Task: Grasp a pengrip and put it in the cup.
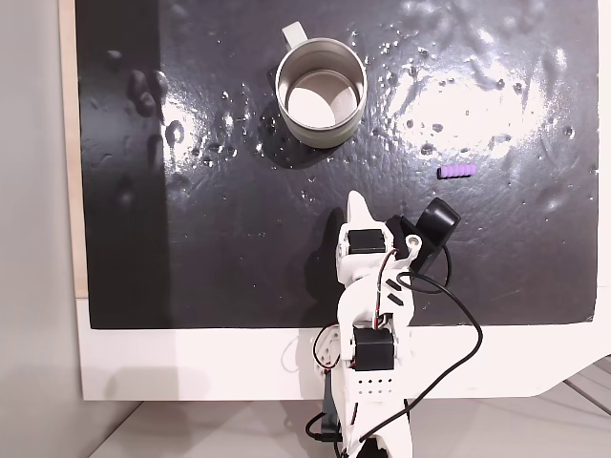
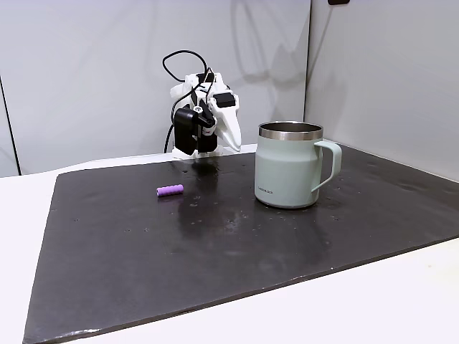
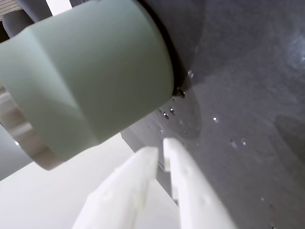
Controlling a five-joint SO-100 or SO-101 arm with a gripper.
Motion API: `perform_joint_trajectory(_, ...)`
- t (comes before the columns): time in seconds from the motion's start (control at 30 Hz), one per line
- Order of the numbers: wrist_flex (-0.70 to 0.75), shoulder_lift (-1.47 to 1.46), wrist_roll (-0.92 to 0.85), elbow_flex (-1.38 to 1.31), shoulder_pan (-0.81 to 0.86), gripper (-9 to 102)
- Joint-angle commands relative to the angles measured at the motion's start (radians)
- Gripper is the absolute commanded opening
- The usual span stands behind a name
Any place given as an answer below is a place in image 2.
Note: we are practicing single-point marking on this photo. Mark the purple pen grip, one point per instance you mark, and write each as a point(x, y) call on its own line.
point(170, 190)

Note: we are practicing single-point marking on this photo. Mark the pale green steel mug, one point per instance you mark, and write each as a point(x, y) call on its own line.
point(285, 168)

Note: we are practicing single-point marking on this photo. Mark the black table mat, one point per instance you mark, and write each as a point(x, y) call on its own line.
point(215, 247)

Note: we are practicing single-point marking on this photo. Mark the black camera box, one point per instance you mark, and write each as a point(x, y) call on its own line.
point(185, 129)

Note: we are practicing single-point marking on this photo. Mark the black wall-mounted object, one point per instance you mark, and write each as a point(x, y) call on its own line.
point(338, 1)

